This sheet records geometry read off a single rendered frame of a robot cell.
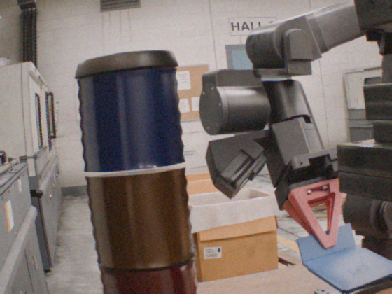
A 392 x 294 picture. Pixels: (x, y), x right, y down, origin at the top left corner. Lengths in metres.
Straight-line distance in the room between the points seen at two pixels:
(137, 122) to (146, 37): 11.15
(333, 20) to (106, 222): 0.65
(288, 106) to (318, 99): 11.20
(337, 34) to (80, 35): 10.54
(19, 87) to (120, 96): 4.85
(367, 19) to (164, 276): 0.30
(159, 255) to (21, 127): 4.84
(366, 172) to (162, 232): 0.24
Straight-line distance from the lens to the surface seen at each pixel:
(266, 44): 0.80
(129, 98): 0.24
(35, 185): 5.08
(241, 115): 0.76
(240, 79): 0.77
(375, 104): 0.51
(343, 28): 0.87
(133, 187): 0.24
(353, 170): 0.48
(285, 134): 0.77
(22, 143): 5.08
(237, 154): 0.76
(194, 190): 4.54
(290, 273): 1.10
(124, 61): 0.24
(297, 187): 0.75
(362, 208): 0.89
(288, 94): 0.80
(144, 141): 0.24
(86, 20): 11.37
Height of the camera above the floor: 1.17
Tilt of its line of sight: 3 degrees down
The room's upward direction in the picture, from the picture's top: 5 degrees counter-clockwise
